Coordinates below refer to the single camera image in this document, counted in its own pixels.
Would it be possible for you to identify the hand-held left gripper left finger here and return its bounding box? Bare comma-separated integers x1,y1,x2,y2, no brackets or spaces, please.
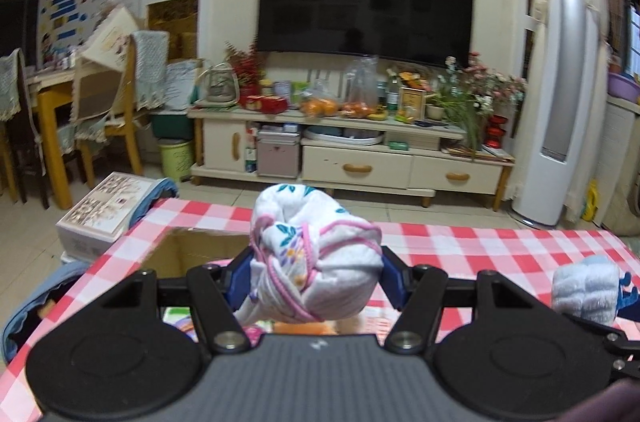
102,248,253,352

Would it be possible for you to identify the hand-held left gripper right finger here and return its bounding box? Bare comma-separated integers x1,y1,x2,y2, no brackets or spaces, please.
382,247,536,353

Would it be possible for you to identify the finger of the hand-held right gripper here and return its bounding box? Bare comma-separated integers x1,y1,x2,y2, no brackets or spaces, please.
618,272,640,319
565,313,640,383

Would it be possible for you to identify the light blue fuzzy sock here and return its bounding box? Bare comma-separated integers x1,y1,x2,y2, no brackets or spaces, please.
551,255,632,324

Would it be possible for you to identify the printed cardboard box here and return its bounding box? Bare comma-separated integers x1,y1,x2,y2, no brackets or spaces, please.
142,226,381,338

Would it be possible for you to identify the white floral cloth bundle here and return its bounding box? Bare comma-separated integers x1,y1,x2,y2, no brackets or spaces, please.
234,183,383,323

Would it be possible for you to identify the red white checked tablecloth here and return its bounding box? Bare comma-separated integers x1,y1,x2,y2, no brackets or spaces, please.
0,197,640,422

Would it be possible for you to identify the yellow bottle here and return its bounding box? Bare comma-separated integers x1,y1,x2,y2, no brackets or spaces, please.
582,179,601,223

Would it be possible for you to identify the cream television cabinet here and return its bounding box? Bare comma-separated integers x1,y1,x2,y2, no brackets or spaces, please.
187,105,516,210

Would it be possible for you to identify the pink storage box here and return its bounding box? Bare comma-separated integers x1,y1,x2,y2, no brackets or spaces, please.
256,137,301,178

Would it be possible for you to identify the light green waste bin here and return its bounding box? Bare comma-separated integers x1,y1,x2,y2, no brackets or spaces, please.
159,138,195,182

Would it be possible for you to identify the white printed carton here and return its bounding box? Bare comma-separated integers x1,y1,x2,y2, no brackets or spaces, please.
55,171,156,253

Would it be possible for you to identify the grey round tray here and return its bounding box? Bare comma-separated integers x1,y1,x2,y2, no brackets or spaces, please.
304,126,386,146

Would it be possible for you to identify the white covered counter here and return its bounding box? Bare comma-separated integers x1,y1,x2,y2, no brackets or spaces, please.
602,100,640,228

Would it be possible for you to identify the stack of books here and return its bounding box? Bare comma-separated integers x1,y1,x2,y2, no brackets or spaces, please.
442,145,516,163

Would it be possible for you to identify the dark green container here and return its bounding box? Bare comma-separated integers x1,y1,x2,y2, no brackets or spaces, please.
151,109,193,139

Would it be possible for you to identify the red flat box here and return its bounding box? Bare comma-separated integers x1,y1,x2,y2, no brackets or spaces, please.
239,95,288,113

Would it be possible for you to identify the bag of oranges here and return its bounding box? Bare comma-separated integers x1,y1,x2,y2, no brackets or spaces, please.
300,98,340,119
341,101,378,119

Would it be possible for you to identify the potted green plant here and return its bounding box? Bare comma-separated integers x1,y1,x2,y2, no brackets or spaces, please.
425,90,483,153

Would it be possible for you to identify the red candle holder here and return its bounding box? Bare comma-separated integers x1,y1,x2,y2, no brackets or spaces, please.
485,115,508,148

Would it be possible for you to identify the green glass bottle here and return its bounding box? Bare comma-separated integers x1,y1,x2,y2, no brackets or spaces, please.
386,75,401,115

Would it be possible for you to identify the clear plastic bag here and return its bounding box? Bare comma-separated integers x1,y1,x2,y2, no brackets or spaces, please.
345,55,380,108

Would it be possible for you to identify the red berry decoration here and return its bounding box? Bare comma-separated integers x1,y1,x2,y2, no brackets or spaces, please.
225,40,266,100

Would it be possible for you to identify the purple plastic basin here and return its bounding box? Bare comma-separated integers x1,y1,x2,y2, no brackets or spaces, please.
607,72,640,104

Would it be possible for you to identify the pink white flower bouquet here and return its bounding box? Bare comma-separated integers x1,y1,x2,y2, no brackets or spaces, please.
445,51,528,113

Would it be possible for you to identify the white standing air conditioner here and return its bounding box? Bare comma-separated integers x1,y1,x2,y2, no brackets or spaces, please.
510,0,611,230

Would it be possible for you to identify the wooden chair with lace cover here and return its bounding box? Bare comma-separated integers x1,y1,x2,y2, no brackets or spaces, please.
70,30,171,188

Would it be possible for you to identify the wooden dining table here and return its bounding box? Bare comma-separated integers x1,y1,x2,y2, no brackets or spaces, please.
27,67,126,210

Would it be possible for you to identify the cream printed gift bag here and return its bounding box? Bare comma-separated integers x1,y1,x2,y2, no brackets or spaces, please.
80,5,143,70

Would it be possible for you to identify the dark chair with lace cover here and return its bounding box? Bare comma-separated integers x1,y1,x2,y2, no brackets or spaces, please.
0,47,51,208

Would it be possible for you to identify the wooden picture frame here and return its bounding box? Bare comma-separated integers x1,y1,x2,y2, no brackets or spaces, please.
399,86,427,123

